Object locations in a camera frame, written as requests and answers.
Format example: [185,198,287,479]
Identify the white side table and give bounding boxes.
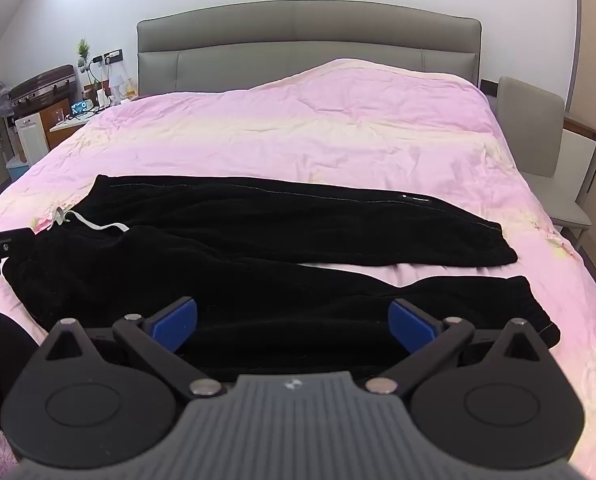
[560,112,596,182]

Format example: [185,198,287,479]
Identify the blue bin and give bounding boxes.
[5,155,31,182]

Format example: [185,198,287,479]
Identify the white small cabinet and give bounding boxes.
[14,112,51,166]

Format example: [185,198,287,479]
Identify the dark cloth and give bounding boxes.
[0,307,41,426]

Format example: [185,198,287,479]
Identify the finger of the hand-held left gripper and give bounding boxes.
[0,227,34,281]

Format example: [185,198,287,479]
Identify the wooden nightstand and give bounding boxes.
[38,97,109,151]

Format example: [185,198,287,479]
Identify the grey padded headboard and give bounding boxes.
[136,0,483,99]

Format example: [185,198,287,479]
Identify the grey chair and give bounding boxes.
[495,76,593,234]

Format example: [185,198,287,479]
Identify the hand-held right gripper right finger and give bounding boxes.
[365,298,555,401]

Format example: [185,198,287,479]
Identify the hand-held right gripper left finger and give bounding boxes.
[40,296,226,401]

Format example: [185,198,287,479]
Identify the pink blanket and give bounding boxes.
[0,58,596,467]

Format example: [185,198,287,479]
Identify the black pants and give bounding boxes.
[2,174,562,385]

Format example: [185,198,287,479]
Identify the dark suitcase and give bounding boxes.
[8,64,77,117]

